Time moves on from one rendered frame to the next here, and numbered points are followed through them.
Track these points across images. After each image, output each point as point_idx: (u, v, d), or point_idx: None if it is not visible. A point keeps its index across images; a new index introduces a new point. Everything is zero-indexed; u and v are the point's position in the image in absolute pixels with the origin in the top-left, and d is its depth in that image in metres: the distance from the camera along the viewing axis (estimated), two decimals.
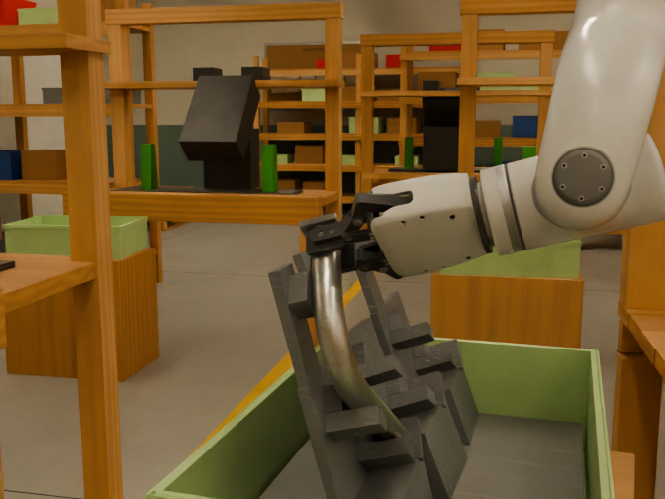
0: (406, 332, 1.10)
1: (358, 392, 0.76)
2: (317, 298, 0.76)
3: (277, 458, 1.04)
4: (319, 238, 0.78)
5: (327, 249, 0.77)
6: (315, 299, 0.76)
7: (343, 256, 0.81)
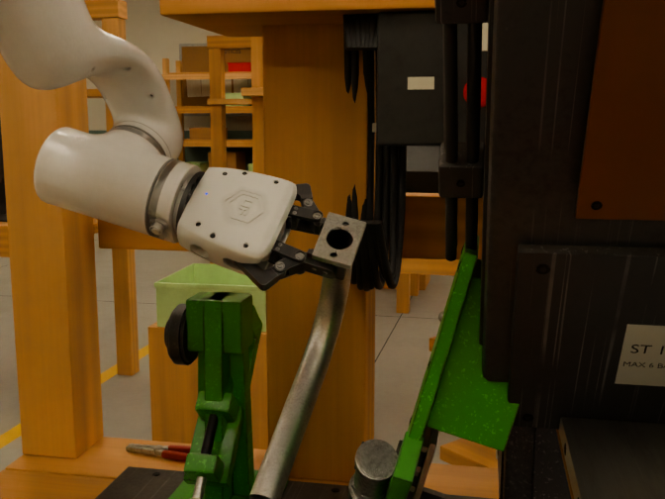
0: None
1: None
2: None
3: None
4: None
5: None
6: None
7: None
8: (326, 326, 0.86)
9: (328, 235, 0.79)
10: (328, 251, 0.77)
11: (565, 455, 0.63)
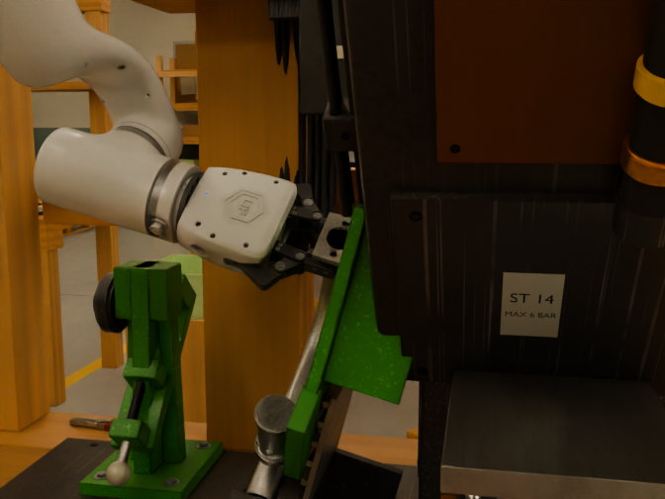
0: None
1: None
2: None
3: None
4: None
5: None
6: None
7: None
8: None
9: (328, 235, 0.79)
10: (328, 251, 0.77)
11: None
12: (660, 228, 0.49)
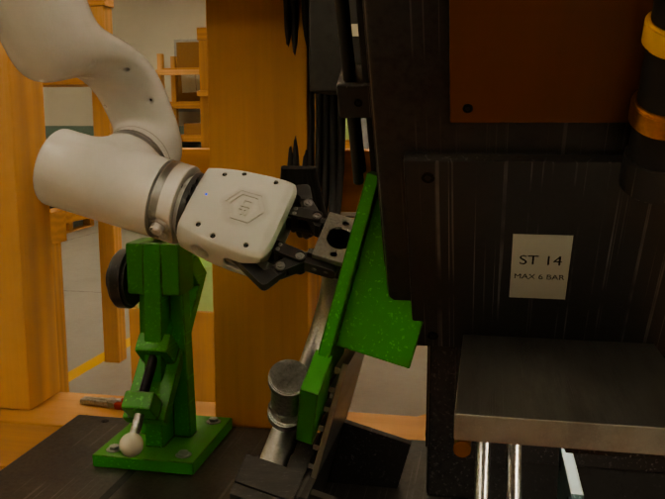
0: None
1: None
2: None
3: None
4: None
5: None
6: None
7: (321, 259, 0.79)
8: (324, 327, 0.86)
9: (328, 235, 0.79)
10: (328, 250, 0.77)
11: None
12: None
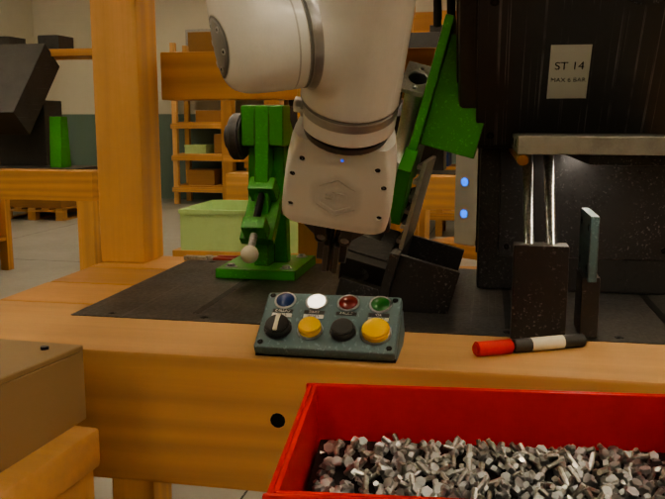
0: None
1: None
2: None
3: None
4: (347, 249, 0.81)
5: None
6: None
7: (332, 244, 0.80)
8: (401, 154, 1.14)
9: (409, 76, 1.07)
10: (410, 85, 1.05)
11: (513, 145, 0.94)
12: None
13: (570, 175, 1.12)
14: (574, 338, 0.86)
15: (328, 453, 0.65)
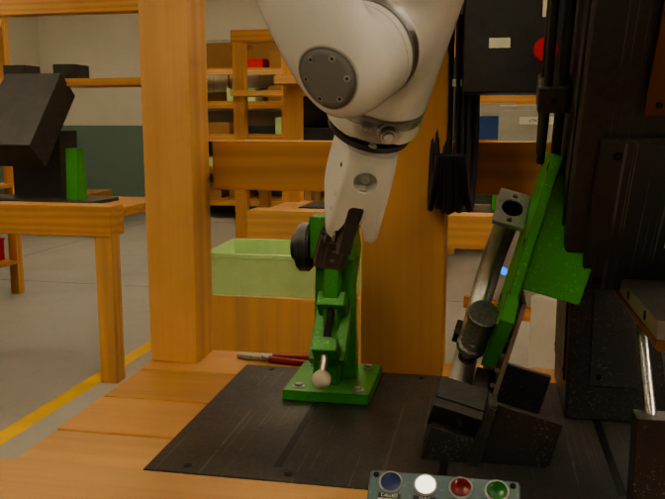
0: None
1: None
2: None
3: None
4: None
5: (317, 241, 0.80)
6: None
7: (332, 245, 0.79)
8: (487, 280, 1.07)
9: (501, 205, 1.00)
10: (505, 218, 0.98)
11: (628, 299, 0.87)
12: None
13: None
14: None
15: None
